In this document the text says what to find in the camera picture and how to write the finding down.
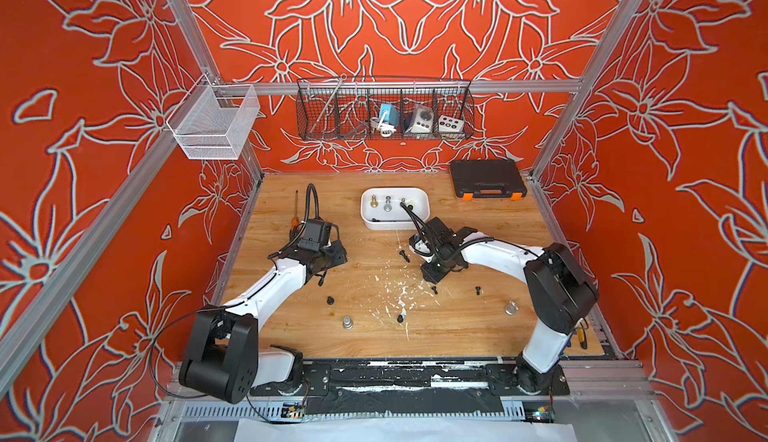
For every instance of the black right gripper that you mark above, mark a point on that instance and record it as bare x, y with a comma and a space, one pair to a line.
428, 275

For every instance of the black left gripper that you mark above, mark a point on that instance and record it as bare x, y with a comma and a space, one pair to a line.
339, 253

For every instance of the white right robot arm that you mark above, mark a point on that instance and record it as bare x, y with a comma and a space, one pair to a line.
561, 292

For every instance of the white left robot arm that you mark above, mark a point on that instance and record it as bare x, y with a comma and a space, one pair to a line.
223, 358

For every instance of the white plastic storage box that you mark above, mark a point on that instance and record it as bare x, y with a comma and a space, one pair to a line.
376, 219

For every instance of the white dotted box in basket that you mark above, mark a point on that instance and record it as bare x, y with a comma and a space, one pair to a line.
450, 127

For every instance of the blue box in basket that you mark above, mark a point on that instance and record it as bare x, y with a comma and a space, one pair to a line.
387, 122

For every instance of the black tool case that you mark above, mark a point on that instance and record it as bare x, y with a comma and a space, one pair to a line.
487, 179

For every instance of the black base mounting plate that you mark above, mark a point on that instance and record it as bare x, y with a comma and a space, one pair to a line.
485, 387

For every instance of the white device in basket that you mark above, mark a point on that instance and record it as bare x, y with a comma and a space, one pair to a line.
420, 122

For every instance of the orange handled screwdriver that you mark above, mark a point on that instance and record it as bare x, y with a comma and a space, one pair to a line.
295, 221

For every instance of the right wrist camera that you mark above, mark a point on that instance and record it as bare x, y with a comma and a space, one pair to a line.
418, 246

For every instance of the black wire wall basket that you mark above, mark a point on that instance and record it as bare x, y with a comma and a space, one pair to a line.
340, 108

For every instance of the yellow handled pliers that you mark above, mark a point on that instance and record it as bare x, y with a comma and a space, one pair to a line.
581, 332

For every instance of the clear plastic wall bin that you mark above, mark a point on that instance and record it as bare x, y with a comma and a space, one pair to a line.
205, 130

